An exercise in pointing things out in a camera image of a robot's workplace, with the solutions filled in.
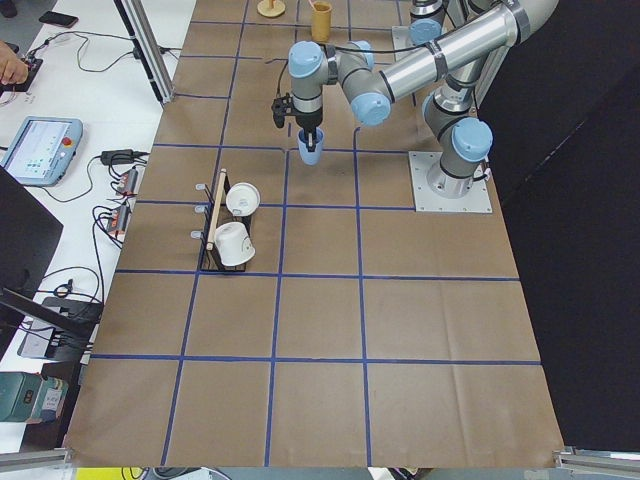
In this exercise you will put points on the green box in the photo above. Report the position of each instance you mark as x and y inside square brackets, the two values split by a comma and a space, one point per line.
[31, 397]

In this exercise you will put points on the black wire dish rack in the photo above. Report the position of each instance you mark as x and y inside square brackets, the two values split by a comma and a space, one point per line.
[210, 260]

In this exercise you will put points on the grey docking station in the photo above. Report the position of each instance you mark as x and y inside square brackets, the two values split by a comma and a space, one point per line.
[37, 344]

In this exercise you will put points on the wooden mug tree stand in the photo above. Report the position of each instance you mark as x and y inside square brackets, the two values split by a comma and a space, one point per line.
[271, 8]

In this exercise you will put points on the black monitor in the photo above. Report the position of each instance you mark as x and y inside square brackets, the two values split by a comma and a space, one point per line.
[30, 234]

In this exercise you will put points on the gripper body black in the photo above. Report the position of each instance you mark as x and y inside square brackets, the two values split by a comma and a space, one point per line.
[308, 121]

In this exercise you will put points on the white mug front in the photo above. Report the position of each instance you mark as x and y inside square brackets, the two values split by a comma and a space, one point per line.
[234, 244]

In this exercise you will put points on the orange usb hub upper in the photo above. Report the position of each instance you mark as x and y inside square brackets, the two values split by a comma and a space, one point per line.
[128, 182]

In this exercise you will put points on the orange usb hub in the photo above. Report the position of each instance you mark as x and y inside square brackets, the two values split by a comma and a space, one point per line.
[119, 220]
[128, 182]

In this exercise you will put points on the white mug rear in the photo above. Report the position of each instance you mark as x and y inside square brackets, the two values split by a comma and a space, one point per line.
[243, 199]

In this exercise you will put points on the teach pendant tablet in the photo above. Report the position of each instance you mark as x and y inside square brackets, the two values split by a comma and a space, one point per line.
[42, 150]

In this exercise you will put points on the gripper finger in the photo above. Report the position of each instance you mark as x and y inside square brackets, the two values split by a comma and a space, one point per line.
[310, 139]

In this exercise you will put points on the bamboo cylinder holder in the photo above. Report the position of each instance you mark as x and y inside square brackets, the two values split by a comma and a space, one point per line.
[321, 21]

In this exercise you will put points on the orange usb hub lower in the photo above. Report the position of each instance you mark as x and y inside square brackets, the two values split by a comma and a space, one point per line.
[119, 220]

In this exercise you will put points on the light blue plastic cup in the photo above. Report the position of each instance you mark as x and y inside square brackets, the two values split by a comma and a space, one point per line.
[311, 157]

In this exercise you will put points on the person hand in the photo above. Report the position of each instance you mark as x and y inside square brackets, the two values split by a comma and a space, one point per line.
[13, 70]

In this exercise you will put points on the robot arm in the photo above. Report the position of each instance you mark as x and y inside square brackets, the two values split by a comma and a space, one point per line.
[455, 59]
[425, 25]

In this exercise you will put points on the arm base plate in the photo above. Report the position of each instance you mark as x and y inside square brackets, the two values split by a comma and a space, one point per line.
[436, 192]
[402, 43]

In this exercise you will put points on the black power adapter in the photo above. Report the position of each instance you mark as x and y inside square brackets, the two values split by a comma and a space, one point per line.
[117, 157]

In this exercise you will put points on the wooden rack handle rod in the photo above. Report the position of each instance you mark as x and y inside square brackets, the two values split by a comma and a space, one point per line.
[215, 209]

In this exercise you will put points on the black smartphone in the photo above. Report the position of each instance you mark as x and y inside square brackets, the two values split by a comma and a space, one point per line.
[58, 19]

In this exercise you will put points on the white mug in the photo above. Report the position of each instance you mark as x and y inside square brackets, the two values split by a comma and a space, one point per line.
[243, 199]
[234, 244]

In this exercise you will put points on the aluminium frame post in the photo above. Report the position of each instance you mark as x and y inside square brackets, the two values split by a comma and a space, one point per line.
[141, 34]

